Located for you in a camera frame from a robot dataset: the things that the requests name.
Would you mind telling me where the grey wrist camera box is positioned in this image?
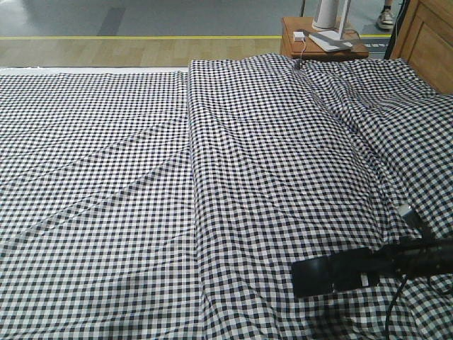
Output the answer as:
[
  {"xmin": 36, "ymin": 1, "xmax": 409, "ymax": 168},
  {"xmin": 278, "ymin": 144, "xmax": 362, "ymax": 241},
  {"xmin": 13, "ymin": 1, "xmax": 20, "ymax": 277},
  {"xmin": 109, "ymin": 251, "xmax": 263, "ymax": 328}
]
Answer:
[{"xmin": 398, "ymin": 203, "xmax": 430, "ymax": 237}]

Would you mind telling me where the white cylindrical speaker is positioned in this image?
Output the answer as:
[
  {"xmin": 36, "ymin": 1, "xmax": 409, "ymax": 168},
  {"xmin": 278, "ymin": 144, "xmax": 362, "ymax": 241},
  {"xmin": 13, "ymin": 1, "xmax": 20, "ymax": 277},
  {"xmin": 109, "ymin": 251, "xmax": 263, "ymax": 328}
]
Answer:
[{"xmin": 312, "ymin": 0, "xmax": 340, "ymax": 30}]

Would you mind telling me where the person's sneaker foot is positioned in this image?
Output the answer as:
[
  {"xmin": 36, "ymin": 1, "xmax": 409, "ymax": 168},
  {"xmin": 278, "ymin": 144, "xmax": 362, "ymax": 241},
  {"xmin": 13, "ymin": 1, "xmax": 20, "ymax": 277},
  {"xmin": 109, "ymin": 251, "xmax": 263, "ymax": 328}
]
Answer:
[{"xmin": 377, "ymin": 0, "xmax": 394, "ymax": 30}]

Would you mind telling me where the white desk lamp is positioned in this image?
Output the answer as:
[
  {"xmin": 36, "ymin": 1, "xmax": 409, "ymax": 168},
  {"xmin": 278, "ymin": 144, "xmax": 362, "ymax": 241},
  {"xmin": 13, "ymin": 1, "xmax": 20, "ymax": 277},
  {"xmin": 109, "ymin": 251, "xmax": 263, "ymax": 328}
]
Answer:
[{"xmin": 309, "ymin": 0, "xmax": 353, "ymax": 52}]

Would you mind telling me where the checkered bed sheet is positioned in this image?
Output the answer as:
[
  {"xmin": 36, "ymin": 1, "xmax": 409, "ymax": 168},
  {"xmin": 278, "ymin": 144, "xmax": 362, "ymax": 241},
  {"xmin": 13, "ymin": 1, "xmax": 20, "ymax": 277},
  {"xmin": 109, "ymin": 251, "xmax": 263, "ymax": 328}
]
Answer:
[{"xmin": 1, "ymin": 72, "xmax": 204, "ymax": 339}]

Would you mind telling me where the wooden nightstand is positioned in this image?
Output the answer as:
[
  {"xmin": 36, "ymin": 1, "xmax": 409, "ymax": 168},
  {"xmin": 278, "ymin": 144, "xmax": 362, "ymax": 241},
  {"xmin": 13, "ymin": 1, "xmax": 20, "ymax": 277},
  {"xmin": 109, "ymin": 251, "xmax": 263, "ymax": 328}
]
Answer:
[{"xmin": 280, "ymin": 17, "xmax": 369, "ymax": 62}]

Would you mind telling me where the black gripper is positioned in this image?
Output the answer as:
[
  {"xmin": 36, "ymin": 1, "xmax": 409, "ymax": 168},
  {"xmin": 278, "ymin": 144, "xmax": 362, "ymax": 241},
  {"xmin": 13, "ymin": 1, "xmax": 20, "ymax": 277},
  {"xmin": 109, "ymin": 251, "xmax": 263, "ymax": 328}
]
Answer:
[{"xmin": 329, "ymin": 239, "xmax": 452, "ymax": 276}]

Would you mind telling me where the black white checkered duvet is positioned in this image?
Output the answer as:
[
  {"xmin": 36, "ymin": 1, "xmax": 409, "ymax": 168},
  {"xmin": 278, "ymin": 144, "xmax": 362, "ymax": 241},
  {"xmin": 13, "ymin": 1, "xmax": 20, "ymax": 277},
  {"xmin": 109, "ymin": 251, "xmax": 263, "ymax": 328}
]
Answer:
[{"xmin": 188, "ymin": 55, "xmax": 452, "ymax": 339}]

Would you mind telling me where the white charger adapter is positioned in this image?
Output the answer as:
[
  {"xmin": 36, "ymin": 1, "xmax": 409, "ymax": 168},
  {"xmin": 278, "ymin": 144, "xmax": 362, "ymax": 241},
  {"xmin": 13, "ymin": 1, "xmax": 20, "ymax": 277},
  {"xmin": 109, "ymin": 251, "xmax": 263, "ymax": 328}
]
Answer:
[{"xmin": 293, "ymin": 31, "xmax": 306, "ymax": 42}]

